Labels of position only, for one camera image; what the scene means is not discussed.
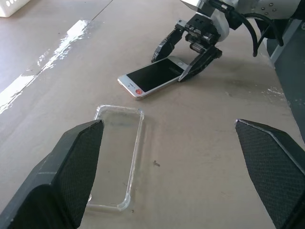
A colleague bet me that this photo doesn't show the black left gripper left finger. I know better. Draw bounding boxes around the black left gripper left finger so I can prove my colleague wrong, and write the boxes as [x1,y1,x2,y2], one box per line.
[0,119,104,229]

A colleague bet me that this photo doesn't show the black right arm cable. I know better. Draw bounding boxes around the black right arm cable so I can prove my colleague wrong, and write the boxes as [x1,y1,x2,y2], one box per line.
[240,11,285,57]

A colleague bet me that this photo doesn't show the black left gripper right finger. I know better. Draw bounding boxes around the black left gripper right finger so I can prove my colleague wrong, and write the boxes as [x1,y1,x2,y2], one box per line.
[234,118,305,229]

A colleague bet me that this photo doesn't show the silver robot body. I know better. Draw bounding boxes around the silver robot body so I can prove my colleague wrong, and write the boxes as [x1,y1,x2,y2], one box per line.
[256,18,305,146]

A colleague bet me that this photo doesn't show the clear plastic phone case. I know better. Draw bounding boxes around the clear plastic phone case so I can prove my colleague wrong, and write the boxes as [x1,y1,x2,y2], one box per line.
[86,104,145,213]

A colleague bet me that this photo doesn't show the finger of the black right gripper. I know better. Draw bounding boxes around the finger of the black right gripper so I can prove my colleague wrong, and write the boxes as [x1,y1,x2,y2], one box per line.
[177,44,223,83]
[151,28,186,63]

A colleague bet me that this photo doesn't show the white smartphone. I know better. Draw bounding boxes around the white smartphone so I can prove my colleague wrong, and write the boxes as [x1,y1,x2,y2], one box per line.
[117,56,189,101]

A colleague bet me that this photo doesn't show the white perforated plastic basket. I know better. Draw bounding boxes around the white perforated plastic basket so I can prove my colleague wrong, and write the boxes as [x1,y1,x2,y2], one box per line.
[0,0,31,18]

